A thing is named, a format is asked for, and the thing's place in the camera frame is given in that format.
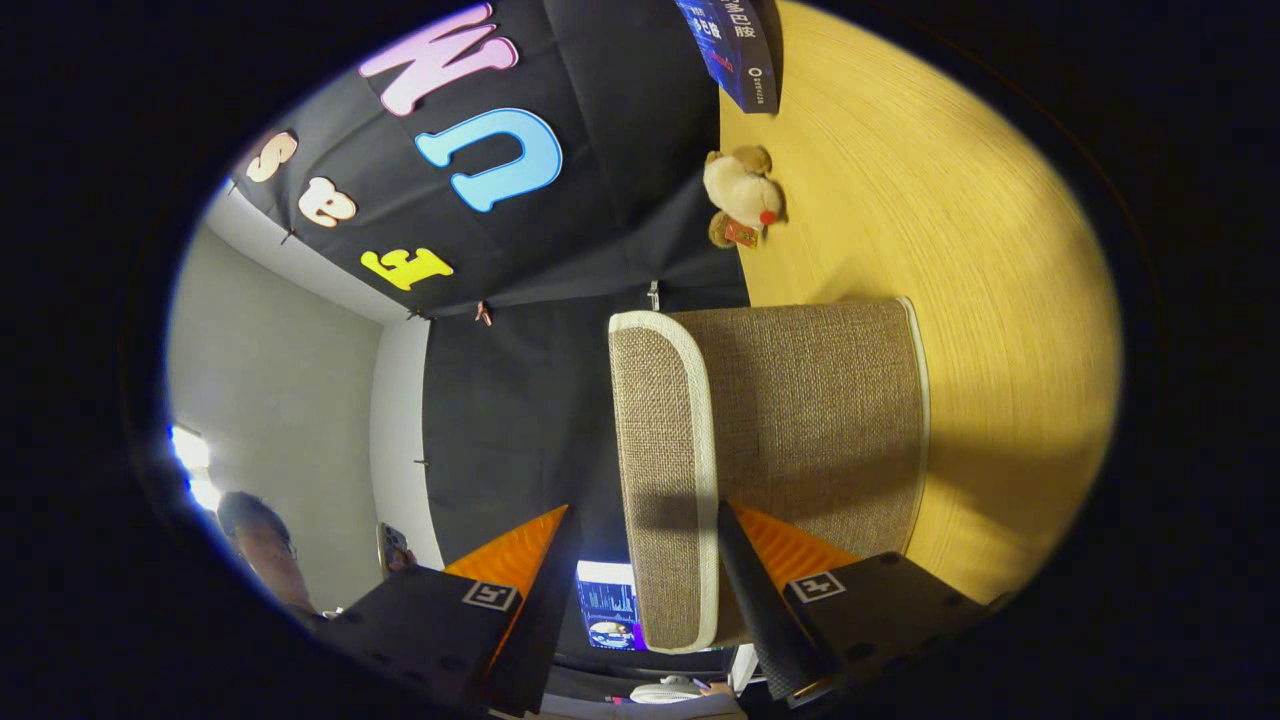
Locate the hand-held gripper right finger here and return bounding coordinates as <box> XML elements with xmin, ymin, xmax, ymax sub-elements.
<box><xmin>717</xmin><ymin>500</ymin><xmax>1001</xmax><ymax>707</ymax></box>

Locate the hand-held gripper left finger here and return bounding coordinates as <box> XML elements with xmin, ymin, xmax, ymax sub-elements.
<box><xmin>320</xmin><ymin>504</ymin><xmax>583</xmax><ymax>717</ymax></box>

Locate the beige fabric storage box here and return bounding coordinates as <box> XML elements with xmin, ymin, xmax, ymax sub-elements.
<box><xmin>608</xmin><ymin>297</ymin><xmax>932</xmax><ymax>655</ymax></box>

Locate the lit computer monitor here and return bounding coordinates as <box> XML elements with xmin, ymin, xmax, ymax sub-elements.
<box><xmin>575</xmin><ymin>559</ymin><xmax>642</xmax><ymax>652</ymax></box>

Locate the brown plush dog toy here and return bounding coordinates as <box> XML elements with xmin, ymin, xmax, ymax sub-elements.
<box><xmin>702</xmin><ymin>145</ymin><xmax>789</xmax><ymax>250</ymax></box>

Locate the smartphone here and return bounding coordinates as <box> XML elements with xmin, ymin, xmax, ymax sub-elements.
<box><xmin>376</xmin><ymin>521</ymin><xmax>412</xmax><ymax>580</ymax></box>

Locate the dark blue book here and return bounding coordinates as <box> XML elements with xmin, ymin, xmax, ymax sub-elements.
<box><xmin>675</xmin><ymin>0</ymin><xmax>782</xmax><ymax>115</ymax></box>

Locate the white round object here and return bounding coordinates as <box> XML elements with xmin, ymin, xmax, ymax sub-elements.
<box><xmin>629</xmin><ymin>676</ymin><xmax>707</xmax><ymax>705</ymax></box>

